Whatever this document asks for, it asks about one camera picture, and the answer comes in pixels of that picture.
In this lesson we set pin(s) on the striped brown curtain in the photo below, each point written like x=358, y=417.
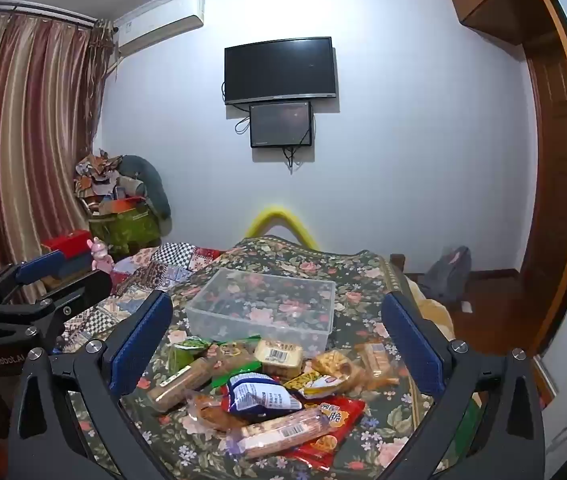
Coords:
x=28, y=135

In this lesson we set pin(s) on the white air conditioner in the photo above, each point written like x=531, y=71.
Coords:
x=161, y=27

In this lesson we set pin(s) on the blue and white snack packet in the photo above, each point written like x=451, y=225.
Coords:
x=261, y=392

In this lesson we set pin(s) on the fried twist snack pack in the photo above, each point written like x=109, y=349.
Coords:
x=336, y=367

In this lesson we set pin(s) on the yellow snack packet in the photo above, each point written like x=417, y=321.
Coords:
x=313, y=386

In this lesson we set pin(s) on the patchwork quilt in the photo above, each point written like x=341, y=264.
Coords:
x=163, y=265

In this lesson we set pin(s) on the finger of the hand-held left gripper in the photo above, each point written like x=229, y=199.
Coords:
x=40, y=266
x=83, y=285

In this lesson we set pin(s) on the patterned cloth pile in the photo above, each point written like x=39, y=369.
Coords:
x=95, y=175

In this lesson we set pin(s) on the cream cloth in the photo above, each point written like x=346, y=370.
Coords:
x=431, y=315

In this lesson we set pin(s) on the red box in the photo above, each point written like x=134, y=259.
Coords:
x=65, y=242

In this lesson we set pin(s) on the toast slice pack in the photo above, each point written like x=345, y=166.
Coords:
x=278, y=357

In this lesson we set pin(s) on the long pale biscuit pack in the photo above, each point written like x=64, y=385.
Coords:
x=278, y=432

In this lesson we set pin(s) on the grey pillow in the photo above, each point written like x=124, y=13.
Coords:
x=153, y=190

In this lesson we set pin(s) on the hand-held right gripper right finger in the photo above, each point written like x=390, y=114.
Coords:
x=412, y=345

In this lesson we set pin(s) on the brown wooden door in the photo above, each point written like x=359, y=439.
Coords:
x=556, y=185

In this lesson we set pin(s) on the biscuit pack with orange end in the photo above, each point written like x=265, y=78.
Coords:
x=376, y=365

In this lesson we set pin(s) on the black wall television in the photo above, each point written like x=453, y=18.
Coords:
x=281, y=70

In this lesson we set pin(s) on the clear wrapped bread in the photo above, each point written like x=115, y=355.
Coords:
x=211, y=415

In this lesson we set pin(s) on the long brown cracker pack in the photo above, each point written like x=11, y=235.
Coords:
x=178, y=385

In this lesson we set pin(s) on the small black wall monitor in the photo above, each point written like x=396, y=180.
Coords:
x=281, y=124

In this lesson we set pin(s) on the clear plastic container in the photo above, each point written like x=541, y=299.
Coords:
x=263, y=305

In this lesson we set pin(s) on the pink toy rabbit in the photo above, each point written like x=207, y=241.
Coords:
x=99, y=255

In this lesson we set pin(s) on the red cracker packet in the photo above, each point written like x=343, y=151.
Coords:
x=346, y=415

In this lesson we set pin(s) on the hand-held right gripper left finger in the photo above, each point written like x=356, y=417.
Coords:
x=141, y=345

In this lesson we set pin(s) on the grey backpack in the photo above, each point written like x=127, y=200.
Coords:
x=446, y=275

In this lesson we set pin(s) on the yellow chair back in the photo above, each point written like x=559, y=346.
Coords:
x=283, y=215

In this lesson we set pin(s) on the green snack packet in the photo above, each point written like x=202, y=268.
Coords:
x=187, y=357

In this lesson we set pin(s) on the bread pack with green wrapper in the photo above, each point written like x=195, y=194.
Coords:
x=236, y=360

